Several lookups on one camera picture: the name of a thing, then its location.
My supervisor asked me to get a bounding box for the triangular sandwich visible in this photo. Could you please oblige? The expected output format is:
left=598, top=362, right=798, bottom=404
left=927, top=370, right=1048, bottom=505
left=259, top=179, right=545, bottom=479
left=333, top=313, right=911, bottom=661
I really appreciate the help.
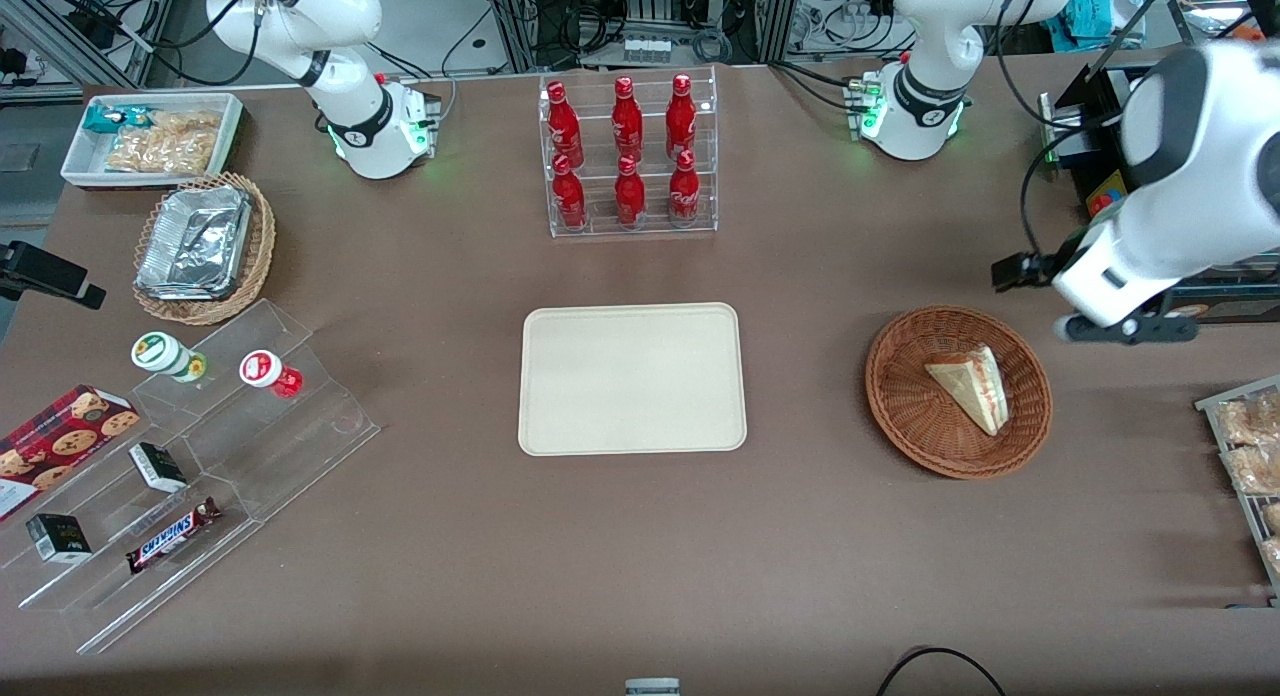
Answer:
left=925, top=345, right=1008, bottom=437

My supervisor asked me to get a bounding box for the round brown wicker basket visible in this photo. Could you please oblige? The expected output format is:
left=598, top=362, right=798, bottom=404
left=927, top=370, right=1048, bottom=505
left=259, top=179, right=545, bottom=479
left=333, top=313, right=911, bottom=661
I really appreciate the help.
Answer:
left=865, top=306, right=1053, bottom=479

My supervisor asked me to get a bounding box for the tray of packaged pastries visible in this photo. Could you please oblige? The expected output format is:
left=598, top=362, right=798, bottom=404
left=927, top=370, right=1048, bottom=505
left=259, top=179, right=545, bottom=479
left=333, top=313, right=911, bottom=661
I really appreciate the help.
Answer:
left=1195, top=376, right=1280, bottom=609

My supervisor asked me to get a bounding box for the beige rectangular tray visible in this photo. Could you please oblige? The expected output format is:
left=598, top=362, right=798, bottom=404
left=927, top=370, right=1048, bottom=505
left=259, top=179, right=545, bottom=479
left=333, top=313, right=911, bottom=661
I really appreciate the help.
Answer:
left=518, top=303, right=748, bottom=457

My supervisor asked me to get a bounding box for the light oval wicker basket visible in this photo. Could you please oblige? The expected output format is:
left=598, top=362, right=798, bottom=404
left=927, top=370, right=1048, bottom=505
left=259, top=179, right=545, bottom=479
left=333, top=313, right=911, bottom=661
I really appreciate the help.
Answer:
left=132, top=172, right=277, bottom=326

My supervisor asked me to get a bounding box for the black food warmer case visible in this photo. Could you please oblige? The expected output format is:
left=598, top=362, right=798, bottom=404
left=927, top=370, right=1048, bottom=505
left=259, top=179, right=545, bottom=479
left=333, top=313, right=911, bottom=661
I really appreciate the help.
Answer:
left=1038, top=61, right=1280, bottom=325

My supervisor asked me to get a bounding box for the bagged pastry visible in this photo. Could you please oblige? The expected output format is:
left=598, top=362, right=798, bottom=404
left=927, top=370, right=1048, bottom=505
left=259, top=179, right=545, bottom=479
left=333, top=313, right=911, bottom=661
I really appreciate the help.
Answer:
left=1222, top=444, right=1280, bottom=497
left=1215, top=394, right=1280, bottom=447

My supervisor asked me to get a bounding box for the teal plastic bag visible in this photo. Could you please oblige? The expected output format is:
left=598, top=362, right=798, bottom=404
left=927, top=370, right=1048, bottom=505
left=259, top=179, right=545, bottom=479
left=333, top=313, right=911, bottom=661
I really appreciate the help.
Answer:
left=1060, top=0, right=1147, bottom=49

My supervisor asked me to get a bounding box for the red soda bottle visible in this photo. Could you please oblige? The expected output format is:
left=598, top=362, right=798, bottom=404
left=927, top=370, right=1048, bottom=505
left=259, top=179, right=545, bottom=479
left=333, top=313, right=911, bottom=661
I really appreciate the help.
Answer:
left=614, top=155, right=647, bottom=227
left=667, top=73, right=698, bottom=160
left=546, top=80, right=585, bottom=167
left=612, top=76, right=644, bottom=163
left=552, top=154, right=588, bottom=229
left=668, top=149, right=701, bottom=225

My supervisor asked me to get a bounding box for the clear acrylic bottle rack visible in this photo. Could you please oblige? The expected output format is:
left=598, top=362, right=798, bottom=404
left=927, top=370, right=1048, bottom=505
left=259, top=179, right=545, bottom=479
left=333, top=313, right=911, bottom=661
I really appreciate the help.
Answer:
left=538, top=64, right=719, bottom=239

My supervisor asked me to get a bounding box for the clear acrylic tiered stand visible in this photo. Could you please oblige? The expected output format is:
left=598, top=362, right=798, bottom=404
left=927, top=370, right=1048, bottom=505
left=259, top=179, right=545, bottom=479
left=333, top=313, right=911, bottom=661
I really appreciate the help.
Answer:
left=0, top=298, right=381, bottom=655

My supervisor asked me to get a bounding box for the red-lid white cup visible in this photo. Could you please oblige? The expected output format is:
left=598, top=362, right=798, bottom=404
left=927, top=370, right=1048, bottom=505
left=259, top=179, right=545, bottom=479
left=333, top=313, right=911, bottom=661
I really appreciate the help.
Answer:
left=239, top=349, right=304, bottom=399

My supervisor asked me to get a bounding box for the stack of foil containers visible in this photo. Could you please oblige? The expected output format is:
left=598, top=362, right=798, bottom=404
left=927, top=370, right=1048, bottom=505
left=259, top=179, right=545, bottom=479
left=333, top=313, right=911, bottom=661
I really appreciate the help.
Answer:
left=135, top=184, right=253, bottom=301

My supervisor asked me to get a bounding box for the clear bag of crackers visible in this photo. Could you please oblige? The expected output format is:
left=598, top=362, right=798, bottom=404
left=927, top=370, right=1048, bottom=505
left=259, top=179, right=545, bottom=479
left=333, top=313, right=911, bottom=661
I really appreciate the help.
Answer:
left=105, top=128, right=217, bottom=175
left=150, top=110, right=223, bottom=139

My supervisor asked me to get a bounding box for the green-lid white cup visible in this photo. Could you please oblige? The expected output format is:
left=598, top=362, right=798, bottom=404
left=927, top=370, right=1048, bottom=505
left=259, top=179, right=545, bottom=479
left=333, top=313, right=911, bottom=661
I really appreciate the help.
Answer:
left=131, top=332, right=209, bottom=384

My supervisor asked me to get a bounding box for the small black box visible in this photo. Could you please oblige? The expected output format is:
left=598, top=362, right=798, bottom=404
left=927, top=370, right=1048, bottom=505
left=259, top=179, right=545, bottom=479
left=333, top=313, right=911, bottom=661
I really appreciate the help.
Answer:
left=26, top=513, right=93, bottom=563
left=129, top=442, right=188, bottom=494

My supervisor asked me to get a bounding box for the Snickers chocolate bar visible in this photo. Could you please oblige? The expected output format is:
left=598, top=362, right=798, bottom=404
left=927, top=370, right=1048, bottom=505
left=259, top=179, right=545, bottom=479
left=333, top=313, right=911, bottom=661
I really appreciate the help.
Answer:
left=125, top=497, right=222, bottom=575

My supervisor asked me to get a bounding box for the teal snack packet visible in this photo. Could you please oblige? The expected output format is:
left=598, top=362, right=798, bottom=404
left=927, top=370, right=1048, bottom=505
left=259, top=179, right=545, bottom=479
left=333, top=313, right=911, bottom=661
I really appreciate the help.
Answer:
left=82, top=104, right=151, bottom=135

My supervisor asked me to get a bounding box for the white rectangular snack bin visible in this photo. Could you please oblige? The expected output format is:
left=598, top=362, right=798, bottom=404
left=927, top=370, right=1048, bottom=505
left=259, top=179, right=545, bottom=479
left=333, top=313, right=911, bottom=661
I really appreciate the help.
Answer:
left=60, top=92, right=245, bottom=191

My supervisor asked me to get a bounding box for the red tartan cookie box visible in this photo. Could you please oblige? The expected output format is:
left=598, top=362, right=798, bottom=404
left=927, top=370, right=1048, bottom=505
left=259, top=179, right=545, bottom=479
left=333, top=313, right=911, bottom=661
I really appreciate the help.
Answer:
left=0, top=384, right=141, bottom=522

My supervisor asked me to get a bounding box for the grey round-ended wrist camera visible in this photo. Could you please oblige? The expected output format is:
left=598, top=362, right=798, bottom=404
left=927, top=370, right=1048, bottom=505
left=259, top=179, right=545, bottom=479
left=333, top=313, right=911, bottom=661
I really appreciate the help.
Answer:
left=1053, top=314, right=1201, bottom=345

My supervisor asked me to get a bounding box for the black looped cable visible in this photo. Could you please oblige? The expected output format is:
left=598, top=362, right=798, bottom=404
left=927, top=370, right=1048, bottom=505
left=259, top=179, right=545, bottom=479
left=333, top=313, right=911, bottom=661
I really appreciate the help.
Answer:
left=877, top=646, right=1006, bottom=696

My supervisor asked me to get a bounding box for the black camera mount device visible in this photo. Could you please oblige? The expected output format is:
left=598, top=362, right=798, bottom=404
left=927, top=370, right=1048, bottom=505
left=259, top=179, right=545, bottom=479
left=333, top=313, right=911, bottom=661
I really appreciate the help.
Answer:
left=0, top=241, right=107, bottom=310

